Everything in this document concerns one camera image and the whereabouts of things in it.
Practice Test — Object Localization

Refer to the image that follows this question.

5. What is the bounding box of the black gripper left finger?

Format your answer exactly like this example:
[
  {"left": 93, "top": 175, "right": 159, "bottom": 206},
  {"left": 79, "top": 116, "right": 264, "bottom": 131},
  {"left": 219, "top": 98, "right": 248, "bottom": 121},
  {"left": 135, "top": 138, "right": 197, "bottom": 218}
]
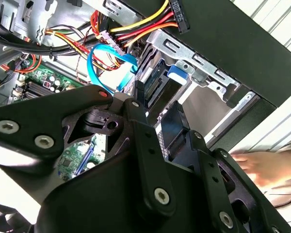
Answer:
[{"left": 0, "top": 81, "right": 177, "bottom": 217}]

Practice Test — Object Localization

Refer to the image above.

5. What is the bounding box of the hard disk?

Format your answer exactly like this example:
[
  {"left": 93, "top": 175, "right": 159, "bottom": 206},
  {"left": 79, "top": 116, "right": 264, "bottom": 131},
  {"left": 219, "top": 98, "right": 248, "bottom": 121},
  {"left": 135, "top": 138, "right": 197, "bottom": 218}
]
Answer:
[{"left": 135, "top": 60, "right": 192, "bottom": 117}]

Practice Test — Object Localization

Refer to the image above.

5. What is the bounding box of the person's bare hand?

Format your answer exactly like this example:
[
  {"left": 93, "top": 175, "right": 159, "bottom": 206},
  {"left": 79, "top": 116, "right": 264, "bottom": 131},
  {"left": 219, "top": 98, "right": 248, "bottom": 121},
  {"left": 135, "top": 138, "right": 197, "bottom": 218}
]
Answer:
[{"left": 232, "top": 149, "right": 291, "bottom": 189}]

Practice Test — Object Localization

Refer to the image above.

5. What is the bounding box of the long blue SATA wire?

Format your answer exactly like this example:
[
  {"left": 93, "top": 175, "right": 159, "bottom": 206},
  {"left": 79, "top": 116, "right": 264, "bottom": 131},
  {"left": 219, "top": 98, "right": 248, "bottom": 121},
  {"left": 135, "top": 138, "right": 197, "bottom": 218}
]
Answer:
[{"left": 87, "top": 43, "right": 139, "bottom": 94}]

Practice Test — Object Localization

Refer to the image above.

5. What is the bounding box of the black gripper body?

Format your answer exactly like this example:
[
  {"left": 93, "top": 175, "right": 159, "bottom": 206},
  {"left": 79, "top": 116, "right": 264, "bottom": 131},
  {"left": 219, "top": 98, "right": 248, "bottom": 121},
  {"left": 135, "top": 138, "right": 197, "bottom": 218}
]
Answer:
[{"left": 36, "top": 145, "right": 220, "bottom": 233}]

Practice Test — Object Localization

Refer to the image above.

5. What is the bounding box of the orange red disk power wire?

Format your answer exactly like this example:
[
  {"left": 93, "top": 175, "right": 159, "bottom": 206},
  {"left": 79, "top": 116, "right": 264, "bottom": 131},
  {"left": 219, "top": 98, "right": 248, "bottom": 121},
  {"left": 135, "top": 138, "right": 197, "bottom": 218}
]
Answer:
[{"left": 109, "top": 0, "right": 191, "bottom": 48}]

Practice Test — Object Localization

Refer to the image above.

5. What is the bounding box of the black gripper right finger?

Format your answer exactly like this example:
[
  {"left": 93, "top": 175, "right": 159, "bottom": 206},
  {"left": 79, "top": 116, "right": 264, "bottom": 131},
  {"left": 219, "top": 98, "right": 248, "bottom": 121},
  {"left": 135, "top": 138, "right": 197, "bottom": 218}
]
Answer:
[{"left": 159, "top": 100, "right": 291, "bottom": 233}]

